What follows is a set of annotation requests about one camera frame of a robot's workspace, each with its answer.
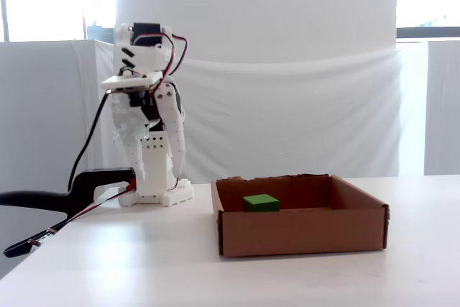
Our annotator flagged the grey window mullion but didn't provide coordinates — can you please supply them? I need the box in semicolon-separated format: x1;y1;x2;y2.
0;0;10;42

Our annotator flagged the red black servo wire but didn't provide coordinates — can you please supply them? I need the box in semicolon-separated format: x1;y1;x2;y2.
134;32;189;87

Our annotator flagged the black clamp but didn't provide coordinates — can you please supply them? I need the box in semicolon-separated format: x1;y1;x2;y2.
0;166;136;214

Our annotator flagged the white round pillar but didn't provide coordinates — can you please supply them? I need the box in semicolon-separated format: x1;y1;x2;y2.
114;0;398;56

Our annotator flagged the red black white wire bundle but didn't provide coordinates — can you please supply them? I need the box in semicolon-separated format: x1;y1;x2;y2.
46;180;137;234

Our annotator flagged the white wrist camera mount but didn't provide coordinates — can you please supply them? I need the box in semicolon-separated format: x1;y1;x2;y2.
100;71;162;93

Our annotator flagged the white backdrop cloth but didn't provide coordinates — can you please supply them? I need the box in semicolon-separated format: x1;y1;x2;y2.
70;39;428;184

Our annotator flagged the brown cardboard box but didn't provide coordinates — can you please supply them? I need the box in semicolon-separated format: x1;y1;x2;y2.
211;173;391;258

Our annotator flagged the black camera cable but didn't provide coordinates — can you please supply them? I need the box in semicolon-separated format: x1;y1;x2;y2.
67;91;111;196

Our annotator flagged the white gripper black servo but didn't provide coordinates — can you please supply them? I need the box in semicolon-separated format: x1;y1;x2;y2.
111;83;186;180

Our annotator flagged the white partition panel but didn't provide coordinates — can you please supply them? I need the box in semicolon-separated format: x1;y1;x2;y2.
423;39;460;177
0;40;95;196

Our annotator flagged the green cube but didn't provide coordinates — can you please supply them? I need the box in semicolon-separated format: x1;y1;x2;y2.
242;193;281;213

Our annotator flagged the dark window sill bar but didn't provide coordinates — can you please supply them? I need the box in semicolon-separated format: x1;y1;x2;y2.
396;26;460;40

